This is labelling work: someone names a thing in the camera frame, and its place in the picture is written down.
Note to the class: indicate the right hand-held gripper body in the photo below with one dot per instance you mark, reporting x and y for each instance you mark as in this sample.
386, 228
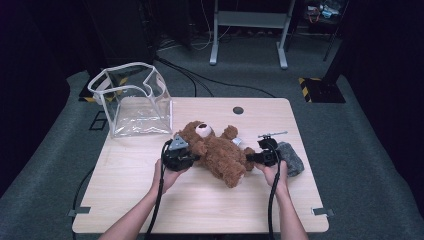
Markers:
270, 153

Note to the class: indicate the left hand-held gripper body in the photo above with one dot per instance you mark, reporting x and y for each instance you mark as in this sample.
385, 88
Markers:
175, 160

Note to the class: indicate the grey fluffy cloth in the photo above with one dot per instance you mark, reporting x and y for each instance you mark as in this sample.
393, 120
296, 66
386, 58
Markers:
291, 160

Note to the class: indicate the brown teddy bear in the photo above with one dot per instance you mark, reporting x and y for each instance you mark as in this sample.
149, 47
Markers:
220, 153

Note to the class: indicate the clear plastic bag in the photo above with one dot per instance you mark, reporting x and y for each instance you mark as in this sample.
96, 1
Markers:
140, 116

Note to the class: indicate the person's left hand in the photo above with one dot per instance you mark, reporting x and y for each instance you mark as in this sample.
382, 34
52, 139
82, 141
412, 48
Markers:
163, 180

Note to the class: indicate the person's right hand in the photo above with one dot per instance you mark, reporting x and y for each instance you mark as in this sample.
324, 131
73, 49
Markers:
278, 180

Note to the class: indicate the grey tape piece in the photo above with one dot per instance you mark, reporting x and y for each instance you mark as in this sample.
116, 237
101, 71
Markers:
80, 211
322, 211

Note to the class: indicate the black stand base striped tape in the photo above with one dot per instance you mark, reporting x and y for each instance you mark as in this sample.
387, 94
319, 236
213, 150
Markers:
325, 91
85, 93

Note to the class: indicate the dark curtain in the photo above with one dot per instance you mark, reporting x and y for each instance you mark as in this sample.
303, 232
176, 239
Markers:
393, 100
33, 100

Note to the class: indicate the black cabinet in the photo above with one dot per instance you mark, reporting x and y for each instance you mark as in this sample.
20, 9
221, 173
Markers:
123, 33

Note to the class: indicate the dark shelf with clutter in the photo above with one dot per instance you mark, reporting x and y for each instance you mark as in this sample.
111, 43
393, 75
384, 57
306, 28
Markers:
321, 13

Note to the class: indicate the grey metal desk frame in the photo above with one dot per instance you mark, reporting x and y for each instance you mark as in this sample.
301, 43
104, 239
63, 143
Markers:
250, 19

